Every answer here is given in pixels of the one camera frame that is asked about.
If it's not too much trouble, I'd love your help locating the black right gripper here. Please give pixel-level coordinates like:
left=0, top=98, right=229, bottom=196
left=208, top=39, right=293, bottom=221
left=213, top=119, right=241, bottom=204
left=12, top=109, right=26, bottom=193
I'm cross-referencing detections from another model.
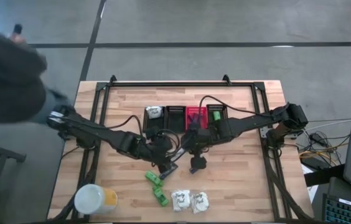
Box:
left=182, top=127, right=213, bottom=171

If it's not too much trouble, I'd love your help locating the white cotton ball bag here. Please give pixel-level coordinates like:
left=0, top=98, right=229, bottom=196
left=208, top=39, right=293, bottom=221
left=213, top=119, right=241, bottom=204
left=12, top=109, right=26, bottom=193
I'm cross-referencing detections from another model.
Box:
left=190, top=191, right=210, bottom=215
left=171, top=189, right=192, bottom=212
left=146, top=106, right=164, bottom=120

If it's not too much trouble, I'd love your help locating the black slotted plastic basket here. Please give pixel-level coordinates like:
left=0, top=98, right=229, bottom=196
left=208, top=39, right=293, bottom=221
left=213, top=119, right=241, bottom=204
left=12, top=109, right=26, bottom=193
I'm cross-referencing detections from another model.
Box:
left=206, top=104, right=229, bottom=131
left=165, top=105, right=187, bottom=134
left=142, top=105, right=166, bottom=135

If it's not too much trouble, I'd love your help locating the red slotted plastic basket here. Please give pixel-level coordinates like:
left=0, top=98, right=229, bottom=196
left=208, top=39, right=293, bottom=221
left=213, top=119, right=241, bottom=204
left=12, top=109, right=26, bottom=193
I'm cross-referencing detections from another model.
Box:
left=185, top=105, right=208, bottom=130

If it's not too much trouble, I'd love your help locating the white yellow round tub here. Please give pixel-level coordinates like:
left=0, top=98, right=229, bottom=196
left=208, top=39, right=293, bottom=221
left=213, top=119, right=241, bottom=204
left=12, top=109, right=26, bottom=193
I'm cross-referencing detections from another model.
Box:
left=73, top=183, right=119, bottom=215

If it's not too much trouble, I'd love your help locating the black power adapter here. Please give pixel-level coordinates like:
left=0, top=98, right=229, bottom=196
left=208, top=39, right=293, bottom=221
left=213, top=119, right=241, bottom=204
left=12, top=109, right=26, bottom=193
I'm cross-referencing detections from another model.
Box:
left=302, top=157, right=330, bottom=171

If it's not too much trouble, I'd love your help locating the backlit black keyboard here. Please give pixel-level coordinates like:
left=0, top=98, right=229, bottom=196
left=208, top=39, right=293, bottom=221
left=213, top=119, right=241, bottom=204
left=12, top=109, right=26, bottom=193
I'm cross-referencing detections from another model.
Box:
left=322, top=193, right=351, bottom=224

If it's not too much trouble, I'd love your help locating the person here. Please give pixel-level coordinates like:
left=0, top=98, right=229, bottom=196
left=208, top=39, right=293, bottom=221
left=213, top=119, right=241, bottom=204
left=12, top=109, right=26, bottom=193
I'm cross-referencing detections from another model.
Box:
left=0, top=20, right=72, bottom=125

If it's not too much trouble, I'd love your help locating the person's hand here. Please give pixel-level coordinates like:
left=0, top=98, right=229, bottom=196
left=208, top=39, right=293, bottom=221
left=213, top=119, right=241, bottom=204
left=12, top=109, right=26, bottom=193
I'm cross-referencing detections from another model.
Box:
left=9, top=32, right=27, bottom=44

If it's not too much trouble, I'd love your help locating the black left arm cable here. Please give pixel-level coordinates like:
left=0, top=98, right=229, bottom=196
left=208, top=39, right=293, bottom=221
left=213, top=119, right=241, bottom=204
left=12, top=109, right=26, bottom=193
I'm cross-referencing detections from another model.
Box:
left=100, top=114, right=144, bottom=138

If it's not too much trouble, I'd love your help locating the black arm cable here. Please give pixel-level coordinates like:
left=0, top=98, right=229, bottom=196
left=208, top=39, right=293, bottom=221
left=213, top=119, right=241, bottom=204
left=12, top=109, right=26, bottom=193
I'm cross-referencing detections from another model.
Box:
left=199, top=95, right=276, bottom=119
left=100, top=114, right=144, bottom=138

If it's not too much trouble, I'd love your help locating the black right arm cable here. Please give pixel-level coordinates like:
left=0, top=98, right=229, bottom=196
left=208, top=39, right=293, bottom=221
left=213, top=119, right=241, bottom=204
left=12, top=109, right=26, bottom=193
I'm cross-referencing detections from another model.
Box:
left=199, top=95, right=276, bottom=119

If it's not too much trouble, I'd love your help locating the black metal rig frame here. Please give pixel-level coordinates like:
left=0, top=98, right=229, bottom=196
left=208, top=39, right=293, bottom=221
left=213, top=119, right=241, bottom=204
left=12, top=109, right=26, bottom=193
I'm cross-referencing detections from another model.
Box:
left=57, top=74, right=315, bottom=222

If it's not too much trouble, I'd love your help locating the yellow cable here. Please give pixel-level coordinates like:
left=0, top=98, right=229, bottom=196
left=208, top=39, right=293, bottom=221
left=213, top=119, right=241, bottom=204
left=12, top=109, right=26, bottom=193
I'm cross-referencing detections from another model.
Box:
left=299, top=146, right=350, bottom=159

